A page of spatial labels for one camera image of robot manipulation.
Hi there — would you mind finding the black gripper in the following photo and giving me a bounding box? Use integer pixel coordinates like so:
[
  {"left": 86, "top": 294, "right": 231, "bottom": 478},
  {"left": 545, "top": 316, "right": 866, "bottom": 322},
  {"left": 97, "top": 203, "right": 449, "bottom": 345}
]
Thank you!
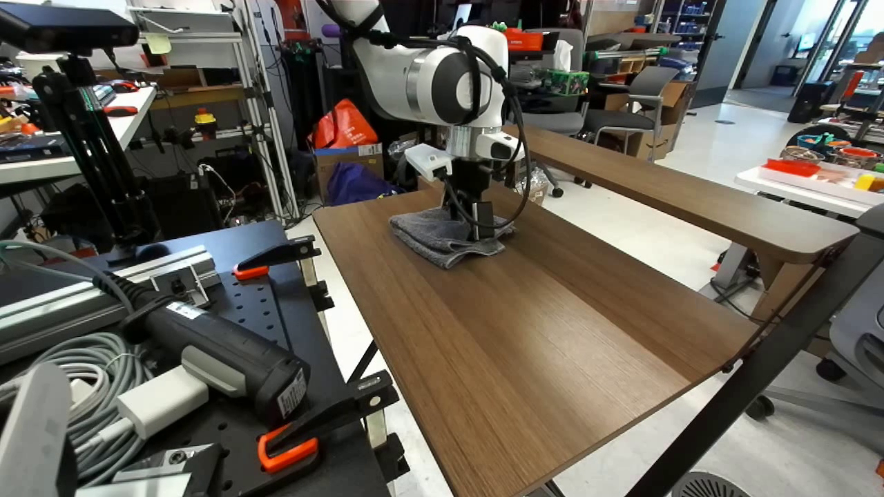
[{"left": 442, "top": 150, "right": 502, "bottom": 244}]

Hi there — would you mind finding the grey towel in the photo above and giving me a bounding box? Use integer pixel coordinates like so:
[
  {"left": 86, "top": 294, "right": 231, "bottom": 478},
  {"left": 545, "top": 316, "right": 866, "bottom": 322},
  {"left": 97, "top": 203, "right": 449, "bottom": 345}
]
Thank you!
[{"left": 386, "top": 203, "right": 510, "bottom": 272}]

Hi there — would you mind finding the blue bag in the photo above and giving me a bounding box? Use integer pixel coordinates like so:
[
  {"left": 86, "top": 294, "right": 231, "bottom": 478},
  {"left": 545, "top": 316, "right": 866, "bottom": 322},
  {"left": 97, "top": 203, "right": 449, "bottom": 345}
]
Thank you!
[{"left": 322, "top": 160, "right": 401, "bottom": 207}]

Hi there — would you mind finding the cardboard box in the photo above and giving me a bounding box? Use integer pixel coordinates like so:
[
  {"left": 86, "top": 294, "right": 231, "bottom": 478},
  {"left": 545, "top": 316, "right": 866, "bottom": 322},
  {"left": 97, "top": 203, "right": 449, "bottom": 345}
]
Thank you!
[{"left": 310, "top": 141, "right": 390, "bottom": 202}]

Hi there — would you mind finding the orange bag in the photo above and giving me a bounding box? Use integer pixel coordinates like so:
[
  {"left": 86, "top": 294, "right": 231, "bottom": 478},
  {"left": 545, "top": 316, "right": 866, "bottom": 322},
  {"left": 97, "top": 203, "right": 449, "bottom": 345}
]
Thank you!
[{"left": 306, "top": 97, "right": 384, "bottom": 155}]

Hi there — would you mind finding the black orange bar clamp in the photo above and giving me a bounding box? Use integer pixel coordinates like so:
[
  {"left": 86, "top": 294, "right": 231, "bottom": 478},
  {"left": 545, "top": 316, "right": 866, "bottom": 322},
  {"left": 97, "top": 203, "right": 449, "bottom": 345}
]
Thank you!
[
  {"left": 230, "top": 232, "right": 322, "bottom": 283},
  {"left": 255, "top": 370, "right": 401, "bottom": 478}
]

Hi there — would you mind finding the grey office chair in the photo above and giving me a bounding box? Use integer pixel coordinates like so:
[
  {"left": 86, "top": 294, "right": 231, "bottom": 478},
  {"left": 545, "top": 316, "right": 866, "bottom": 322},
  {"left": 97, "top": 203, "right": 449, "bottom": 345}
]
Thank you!
[{"left": 583, "top": 64, "right": 685, "bottom": 156}]

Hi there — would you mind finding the raised wooden shelf board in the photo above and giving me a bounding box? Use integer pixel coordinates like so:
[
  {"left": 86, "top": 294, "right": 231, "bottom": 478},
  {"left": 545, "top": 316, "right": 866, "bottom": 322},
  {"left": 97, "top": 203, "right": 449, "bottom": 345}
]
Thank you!
[{"left": 514, "top": 123, "right": 862, "bottom": 271}]

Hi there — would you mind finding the black perforated breadboard table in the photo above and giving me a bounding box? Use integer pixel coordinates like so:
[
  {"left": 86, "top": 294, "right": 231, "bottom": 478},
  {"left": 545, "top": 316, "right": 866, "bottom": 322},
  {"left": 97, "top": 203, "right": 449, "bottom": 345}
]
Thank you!
[{"left": 0, "top": 218, "right": 412, "bottom": 497}]

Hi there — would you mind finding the white metal rack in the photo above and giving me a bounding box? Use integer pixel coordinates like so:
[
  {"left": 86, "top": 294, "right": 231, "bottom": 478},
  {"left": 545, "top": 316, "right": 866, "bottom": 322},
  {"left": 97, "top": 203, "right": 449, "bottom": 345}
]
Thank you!
[{"left": 123, "top": 0, "right": 303, "bottom": 226}]

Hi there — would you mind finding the black handheld device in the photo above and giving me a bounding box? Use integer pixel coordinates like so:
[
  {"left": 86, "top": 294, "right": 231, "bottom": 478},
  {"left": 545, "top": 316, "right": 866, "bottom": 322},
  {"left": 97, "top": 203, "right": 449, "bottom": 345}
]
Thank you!
[{"left": 136, "top": 294, "right": 313, "bottom": 422}]

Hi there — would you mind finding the red flat block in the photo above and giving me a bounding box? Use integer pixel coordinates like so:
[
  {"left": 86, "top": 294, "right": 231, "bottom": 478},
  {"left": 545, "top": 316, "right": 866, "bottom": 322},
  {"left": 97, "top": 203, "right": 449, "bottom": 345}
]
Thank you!
[{"left": 761, "top": 155, "right": 824, "bottom": 178}]

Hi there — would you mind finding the white table with parts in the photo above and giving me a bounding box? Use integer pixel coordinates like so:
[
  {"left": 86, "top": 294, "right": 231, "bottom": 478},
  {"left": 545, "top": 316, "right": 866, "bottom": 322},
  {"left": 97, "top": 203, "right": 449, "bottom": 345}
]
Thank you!
[{"left": 734, "top": 160, "right": 884, "bottom": 221}]

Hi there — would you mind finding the round grey fan grille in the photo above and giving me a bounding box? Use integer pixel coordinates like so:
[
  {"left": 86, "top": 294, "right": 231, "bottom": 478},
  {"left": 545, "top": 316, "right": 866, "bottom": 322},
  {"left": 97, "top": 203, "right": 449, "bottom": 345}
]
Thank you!
[{"left": 669, "top": 468, "right": 750, "bottom": 497}]

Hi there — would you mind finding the white power adapter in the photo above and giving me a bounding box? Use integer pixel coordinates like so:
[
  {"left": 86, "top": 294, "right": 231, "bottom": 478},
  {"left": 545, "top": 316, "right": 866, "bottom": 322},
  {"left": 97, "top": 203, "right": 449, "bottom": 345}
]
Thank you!
[{"left": 116, "top": 360, "right": 212, "bottom": 440}]

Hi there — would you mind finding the grey rolling chair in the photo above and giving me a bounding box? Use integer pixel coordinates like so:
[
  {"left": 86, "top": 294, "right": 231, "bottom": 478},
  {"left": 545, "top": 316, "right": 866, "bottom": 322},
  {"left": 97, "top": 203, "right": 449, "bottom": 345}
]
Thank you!
[{"left": 746, "top": 286, "right": 884, "bottom": 456}]

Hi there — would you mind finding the white work table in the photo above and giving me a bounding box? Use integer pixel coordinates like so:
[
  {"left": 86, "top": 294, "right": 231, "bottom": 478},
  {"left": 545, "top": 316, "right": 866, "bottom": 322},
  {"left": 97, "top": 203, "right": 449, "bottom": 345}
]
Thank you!
[{"left": 0, "top": 81, "right": 161, "bottom": 188}]

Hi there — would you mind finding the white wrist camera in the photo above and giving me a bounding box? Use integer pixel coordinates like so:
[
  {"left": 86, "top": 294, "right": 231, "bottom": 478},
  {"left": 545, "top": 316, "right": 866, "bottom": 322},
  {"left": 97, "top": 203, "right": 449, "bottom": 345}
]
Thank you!
[{"left": 401, "top": 141, "right": 455, "bottom": 185}]

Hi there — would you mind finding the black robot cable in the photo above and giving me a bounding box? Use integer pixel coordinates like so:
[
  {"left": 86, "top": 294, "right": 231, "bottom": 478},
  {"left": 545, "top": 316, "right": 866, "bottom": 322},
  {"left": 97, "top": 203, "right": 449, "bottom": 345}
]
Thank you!
[{"left": 491, "top": 52, "right": 536, "bottom": 233}]

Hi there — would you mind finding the black metal table frame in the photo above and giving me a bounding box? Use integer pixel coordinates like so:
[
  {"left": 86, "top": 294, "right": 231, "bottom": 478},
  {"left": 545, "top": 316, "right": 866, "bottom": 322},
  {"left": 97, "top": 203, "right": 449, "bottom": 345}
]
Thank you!
[{"left": 627, "top": 203, "right": 884, "bottom": 497}]

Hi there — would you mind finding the black camera tripod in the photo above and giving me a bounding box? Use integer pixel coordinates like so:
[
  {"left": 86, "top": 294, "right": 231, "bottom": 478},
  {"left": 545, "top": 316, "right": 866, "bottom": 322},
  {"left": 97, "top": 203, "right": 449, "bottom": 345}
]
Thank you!
[{"left": 29, "top": 48, "right": 162, "bottom": 253}]

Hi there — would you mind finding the aluminium extrusion rail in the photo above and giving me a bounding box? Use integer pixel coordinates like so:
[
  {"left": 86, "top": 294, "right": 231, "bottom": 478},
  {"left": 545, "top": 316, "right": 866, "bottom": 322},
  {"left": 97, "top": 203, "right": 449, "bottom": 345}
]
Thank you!
[{"left": 0, "top": 243, "right": 223, "bottom": 367}]

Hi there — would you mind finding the grey coiled cable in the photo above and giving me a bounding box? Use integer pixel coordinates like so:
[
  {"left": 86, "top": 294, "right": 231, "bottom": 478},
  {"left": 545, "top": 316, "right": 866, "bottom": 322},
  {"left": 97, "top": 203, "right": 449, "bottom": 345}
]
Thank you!
[{"left": 0, "top": 327, "right": 152, "bottom": 483}]

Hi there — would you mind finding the black stereo camera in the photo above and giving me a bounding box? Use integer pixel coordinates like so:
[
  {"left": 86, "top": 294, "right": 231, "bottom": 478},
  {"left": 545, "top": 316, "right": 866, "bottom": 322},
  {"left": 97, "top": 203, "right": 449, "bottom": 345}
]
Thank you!
[{"left": 0, "top": 0, "right": 141, "bottom": 55}]

